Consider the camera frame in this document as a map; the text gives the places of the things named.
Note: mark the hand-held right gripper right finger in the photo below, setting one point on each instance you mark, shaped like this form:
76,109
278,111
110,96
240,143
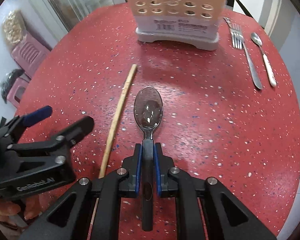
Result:
157,165

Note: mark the ribbed pink plastic stool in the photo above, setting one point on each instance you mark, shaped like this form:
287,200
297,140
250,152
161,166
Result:
27,52

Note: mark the person's left hand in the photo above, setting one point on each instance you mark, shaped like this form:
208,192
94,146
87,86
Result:
5,210

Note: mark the bamboo chopstick with small print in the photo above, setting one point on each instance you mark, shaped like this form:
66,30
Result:
117,115

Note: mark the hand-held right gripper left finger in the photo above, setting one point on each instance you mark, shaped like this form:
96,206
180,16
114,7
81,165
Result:
138,165

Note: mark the metal fork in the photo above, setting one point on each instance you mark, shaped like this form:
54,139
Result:
252,67

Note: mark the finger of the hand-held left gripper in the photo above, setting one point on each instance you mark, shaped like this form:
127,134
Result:
38,115
77,130

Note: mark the black plastic bag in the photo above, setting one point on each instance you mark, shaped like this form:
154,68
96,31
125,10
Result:
8,80

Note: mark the pink plastic stool with opening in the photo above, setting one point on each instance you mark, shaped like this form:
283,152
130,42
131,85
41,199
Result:
16,90

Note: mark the clear bag of yellow snacks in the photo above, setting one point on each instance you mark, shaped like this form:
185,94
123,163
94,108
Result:
12,27

